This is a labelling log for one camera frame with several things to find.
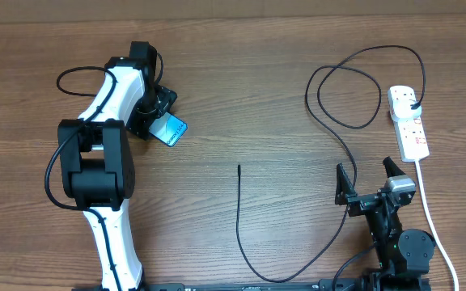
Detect white power strip cord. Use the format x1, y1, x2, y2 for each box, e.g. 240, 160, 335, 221
413, 159, 460, 291

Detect blue Galaxy smartphone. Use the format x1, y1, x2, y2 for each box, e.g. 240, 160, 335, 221
149, 112, 188, 147

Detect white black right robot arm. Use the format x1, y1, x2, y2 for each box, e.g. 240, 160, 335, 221
331, 157, 436, 290

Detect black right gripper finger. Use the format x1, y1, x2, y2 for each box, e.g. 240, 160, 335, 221
335, 163, 356, 205
383, 157, 405, 178

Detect white charger adapter plug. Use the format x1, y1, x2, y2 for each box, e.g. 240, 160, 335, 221
390, 99, 422, 122

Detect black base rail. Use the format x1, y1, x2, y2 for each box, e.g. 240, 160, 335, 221
70, 278, 432, 291

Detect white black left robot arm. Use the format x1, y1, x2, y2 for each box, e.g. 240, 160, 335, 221
51, 41, 186, 290

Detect white power strip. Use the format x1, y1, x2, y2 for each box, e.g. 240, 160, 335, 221
387, 85, 430, 162

